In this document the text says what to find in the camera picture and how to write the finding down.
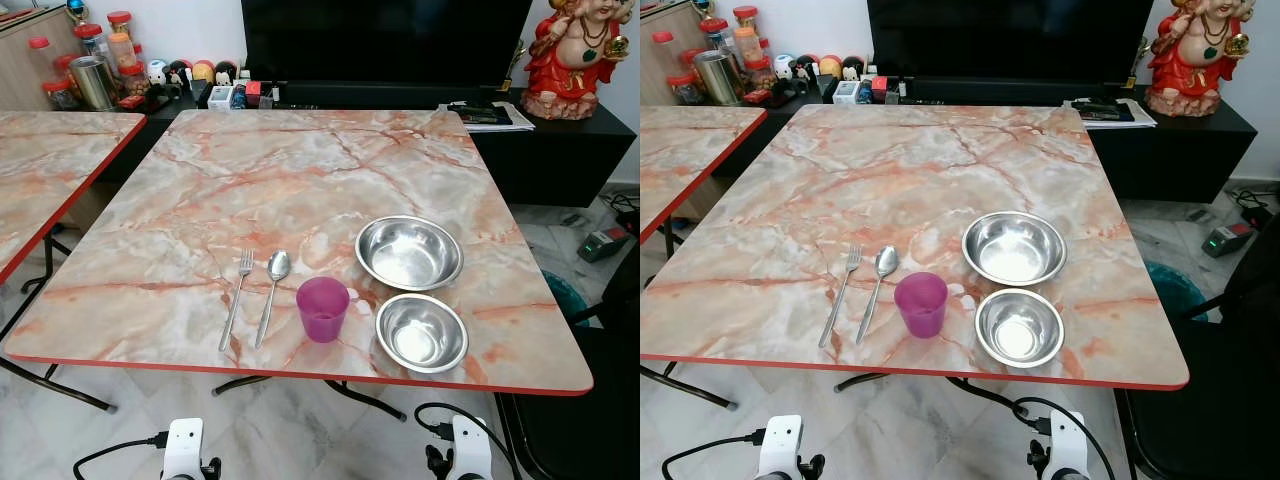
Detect large steel bowl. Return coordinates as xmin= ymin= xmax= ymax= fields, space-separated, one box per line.
xmin=962 ymin=211 xmax=1069 ymax=288
xmin=355 ymin=215 xmax=465 ymax=293

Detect black folding table legs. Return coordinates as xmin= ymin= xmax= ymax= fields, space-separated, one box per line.
xmin=640 ymin=362 xmax=1028 ymax=417
xmin=655 ymin=222 xmax=693 ymax=263
xmin=0 ymin=232 xmax=73 ymax=341
xmin=0 ymin=355 xmax=407 ymax=422

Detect small steel bowl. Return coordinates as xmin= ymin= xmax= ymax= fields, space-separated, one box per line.
xmin=375 ymin=293 xmax=470 ymax=375
xmin=975 ymin=288 xmax=1066 ymax=369

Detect silver metal fork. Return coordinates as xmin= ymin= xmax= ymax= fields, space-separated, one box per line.
xmin=818 ymin=245 xmax=863 ymax=349
xmin=219 ymin=249 xmax=255 ymax=352

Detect purple plastic cup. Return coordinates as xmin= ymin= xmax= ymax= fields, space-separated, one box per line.
xmin=894 ymin=272 xmax=961 ymax=339
xmin=296 ymin=277 xmax=361 ymax=344

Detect teal waste bin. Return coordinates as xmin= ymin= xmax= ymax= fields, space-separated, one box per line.
xmin=1145 ymin=260 xmax=1209 ymax=321
xmin=543 ymin=270 xmax=591 ymax=326

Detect silver metal spoon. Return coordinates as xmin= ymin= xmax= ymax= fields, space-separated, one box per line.
xmin=856 ymin=245 xmax=901 ymax=346
xmin=254 ymin=250 xmax=292 ymax=350

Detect black floor power box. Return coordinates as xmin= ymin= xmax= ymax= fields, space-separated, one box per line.
xmin=578 ymin=226 xmax=629 ymax=263
xmin=1202 ymin=222 xmax=1256 ymax=259

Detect stack of papers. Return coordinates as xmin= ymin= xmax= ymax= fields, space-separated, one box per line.
xmin=1062 ymin=96 xmax=1158 ymax=129
xmin=440 ymin=100 xmax=537 ymax=133

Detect steel canister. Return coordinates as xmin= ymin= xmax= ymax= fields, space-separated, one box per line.
xmin=693 ymin=50 xmax=743 ymax=106
xmin=70 ymin=55 xmax=119 ymax=112

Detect light wooden cabinet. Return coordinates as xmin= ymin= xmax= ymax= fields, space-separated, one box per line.
xmin=640 ymin=0 xmax=706 ymax=108
xmin=0 ymin=5 xmax=83 ymax=112

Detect black flat television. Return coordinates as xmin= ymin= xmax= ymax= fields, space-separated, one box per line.
xmin=867 ymin=0 xmax=1156 ymax=83
xmin=241 ymin=0 xmax=534 ymax=87

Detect red Ganesha statue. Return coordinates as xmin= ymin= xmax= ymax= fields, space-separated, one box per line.
xmin=1145 ymin=0 xmax=1255 ymax=118
xmin=522 ymin=0 xmax=633 ymax=122

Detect tall red lidded jar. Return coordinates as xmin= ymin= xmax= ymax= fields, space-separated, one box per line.
xmin=733 ymin=6 xmax=761 ymax=63
xmin=107 ymin=11 xmax=137 ymax=69

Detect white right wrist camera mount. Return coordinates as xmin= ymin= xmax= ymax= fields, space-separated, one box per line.
xmin=1047 ymin=410 xmax=1089 ymax=480
xmin=450 ymin=415 xmax=493 ymax=480

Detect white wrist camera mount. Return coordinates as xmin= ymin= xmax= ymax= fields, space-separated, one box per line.
xmin=757 ymin=415 xmax=803 ymax=480
xmin=1047 ymin=410 xmax=1089 ymax=480
xmin=450 ymin=415 xmax=493 ymax=480
xmin=162 ymin=418 xmax=205 ymax=480

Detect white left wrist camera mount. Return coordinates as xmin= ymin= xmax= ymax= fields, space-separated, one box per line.
xmin=162 ymin=418 xmax=205 ymax=480
xmin=757 ymin=415 xmax=803 ymax=480

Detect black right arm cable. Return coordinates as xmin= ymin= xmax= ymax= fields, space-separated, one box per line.
xmin=413 ymin=402 xmax=522 ymax=480
xmin=1010 ymin=397 xmax=1117 ymax=480

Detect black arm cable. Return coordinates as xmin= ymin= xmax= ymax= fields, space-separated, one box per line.
xmin=1010 ymin=397 xmax=1117 ymax=480
xmin=413 ymin=402 xmax=522 ymax=480
xmin=660 ymin=428 xmax=767 ymax=480
xmin=72 ymin=431 xmax=167 ymax=480

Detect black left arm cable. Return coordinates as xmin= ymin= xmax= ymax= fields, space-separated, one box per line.
xmin=660 ymin=428 xmax=767 ymax=480
xmin=72 ymin=431 xmax=167 ymax=480

